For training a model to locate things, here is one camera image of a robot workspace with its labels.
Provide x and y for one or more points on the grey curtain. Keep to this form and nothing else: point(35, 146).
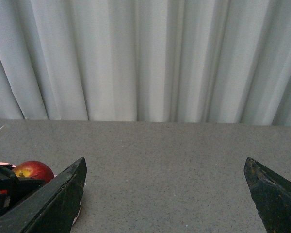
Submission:
point(223, 61)

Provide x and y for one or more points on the red apple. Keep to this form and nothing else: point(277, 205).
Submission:
point(34, 170)

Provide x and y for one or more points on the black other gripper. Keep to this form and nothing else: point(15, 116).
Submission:
point(30, 205)

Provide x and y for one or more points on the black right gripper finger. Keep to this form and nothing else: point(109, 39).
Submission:
point(271, 194)

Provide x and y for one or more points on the pink bowl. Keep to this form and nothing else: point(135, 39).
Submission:
point(77, 214)

